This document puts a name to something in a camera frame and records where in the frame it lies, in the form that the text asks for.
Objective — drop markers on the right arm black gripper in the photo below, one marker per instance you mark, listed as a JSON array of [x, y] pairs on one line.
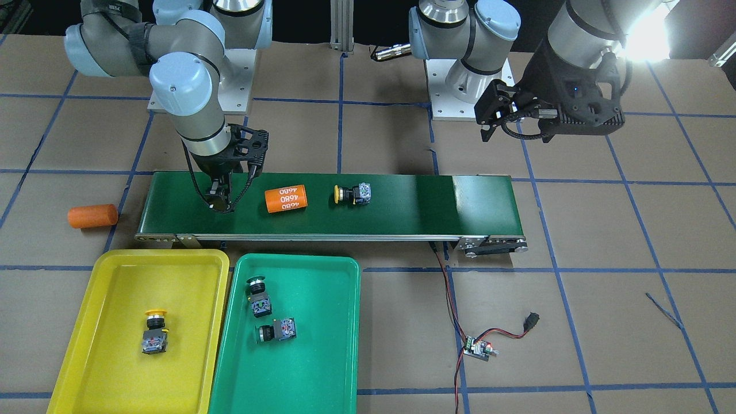
[[212, 165]]

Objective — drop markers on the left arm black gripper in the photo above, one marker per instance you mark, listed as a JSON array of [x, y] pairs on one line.
[[535, 77]]

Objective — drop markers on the orange printed cylinder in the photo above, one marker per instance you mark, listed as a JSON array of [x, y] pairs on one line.
[[286, 198]]

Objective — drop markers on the yellow push button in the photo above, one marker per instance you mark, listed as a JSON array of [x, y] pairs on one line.
[[356, 195], [155, 338]]

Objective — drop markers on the plain orange cylinder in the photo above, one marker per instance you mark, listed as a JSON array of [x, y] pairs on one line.
[[92, 216]]

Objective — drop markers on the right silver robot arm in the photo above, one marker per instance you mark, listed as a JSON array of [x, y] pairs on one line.
[[113, 40]]

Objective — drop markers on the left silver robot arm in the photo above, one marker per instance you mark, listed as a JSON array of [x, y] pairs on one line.
[[482, 35]]

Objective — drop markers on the green conveyor belt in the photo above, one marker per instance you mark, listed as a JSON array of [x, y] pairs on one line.
[[476, 214]]

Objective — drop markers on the green plastic tray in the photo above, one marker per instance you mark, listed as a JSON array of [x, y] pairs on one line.
[[317, 371]]

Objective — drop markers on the yellow plastic tray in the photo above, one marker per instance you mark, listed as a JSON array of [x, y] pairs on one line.
[[105, 371]]

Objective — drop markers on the motor controller board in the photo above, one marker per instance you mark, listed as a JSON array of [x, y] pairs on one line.
[[479, 349]]

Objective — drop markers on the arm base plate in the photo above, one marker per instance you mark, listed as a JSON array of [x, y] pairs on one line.
[[454, 90], [183, 82]]

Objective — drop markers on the aluminium frame post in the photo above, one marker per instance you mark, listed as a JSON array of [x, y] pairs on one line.
[[342, 15]]

